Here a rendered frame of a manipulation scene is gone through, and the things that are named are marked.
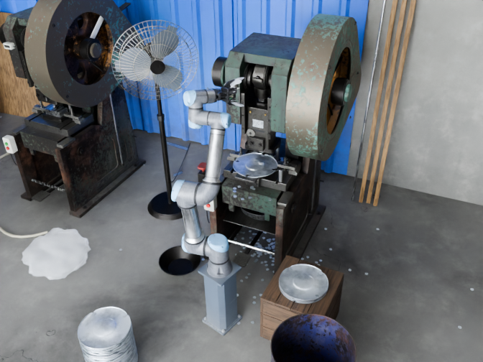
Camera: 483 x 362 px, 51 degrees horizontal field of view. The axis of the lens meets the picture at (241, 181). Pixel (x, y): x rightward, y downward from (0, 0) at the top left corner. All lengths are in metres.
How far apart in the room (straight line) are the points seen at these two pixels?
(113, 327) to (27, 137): 1.91
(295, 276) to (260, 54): 1.33
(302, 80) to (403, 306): 1.70
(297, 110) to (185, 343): 1.57
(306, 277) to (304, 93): 1.11
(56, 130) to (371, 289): 2.62
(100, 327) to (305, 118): 1.60
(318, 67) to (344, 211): 1.85
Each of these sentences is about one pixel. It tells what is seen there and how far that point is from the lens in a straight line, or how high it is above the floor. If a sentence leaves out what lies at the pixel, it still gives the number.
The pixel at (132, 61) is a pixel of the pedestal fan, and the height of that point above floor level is 1.32.
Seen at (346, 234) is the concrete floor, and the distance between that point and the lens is 4.01.
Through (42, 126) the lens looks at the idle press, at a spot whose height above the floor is 0.68.
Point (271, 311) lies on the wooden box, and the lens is 3.05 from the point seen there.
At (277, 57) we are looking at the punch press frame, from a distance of 3.00.
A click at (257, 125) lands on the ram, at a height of 1.05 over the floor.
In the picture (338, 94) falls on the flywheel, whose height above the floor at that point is 1.35.
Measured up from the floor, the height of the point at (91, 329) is 0.31.
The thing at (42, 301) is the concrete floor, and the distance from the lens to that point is 3.73.
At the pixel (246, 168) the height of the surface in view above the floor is 0.78.
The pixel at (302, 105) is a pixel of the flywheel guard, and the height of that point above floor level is 1.41.
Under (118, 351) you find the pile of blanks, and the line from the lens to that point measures 3.01.
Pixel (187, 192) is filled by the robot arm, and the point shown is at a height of 1.06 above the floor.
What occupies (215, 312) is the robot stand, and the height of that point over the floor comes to 0.16.
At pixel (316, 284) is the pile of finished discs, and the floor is 0.38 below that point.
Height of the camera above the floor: 2.58
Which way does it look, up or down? 35 degrees down
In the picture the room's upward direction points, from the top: 1 degrees counter-clockwise
